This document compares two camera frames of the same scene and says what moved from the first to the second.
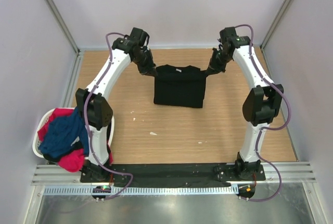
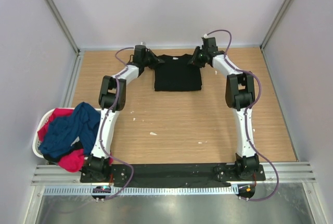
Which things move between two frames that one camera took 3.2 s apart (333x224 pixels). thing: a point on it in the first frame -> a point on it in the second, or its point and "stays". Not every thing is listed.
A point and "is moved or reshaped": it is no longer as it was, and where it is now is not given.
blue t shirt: (62, 132) stays
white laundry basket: (36, 146) stays
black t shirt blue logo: (184, 86) is moved or reshaped
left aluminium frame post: (62, 24) stays
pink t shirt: (73, 162) stays
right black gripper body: (218, 61) -> (198, 59)
